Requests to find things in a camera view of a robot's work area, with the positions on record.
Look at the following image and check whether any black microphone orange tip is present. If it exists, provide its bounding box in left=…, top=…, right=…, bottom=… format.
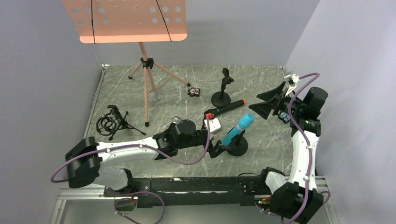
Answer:
left=204, top=99, right=246, bottom=119

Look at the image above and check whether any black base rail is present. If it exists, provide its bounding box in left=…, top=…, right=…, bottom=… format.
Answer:
left=103, top=175, right=271, bottom=208

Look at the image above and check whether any black tall mic stand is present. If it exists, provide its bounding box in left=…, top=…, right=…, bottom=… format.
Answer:
left=211, top=68, right=234, bottom=107

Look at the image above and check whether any black microphone silver grille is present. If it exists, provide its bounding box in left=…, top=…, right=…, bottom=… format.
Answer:
left=169, top=116, right=182, bottom=132

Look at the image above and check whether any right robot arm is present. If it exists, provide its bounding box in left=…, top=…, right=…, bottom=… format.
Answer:
left=249, top=82, right=328, bottom=224

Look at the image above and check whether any small red black cube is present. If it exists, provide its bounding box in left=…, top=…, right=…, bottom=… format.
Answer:
left=187, top=87, right=200, bottom=97

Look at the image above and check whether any black shock mount tripod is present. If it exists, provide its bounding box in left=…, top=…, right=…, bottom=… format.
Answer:
left=95, top=105, right=147, bottom=141

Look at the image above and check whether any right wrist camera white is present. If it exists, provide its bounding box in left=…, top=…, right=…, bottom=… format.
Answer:
left=284, top=73, right=300, bottom=96

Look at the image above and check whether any pink music stand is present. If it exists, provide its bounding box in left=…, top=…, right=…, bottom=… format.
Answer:
left=62, top=0, right=190, bottom=126

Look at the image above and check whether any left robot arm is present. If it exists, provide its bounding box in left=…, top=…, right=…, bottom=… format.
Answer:
left=65, top=118, right=223, bottom=190

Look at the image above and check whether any black round-base mic stand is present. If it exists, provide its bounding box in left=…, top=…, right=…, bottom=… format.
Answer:
left=226, top=130, right=248, bottom=157

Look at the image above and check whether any blue microphone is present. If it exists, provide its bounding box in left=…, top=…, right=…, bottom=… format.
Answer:
left=222, top=113, right=255, bottom=146

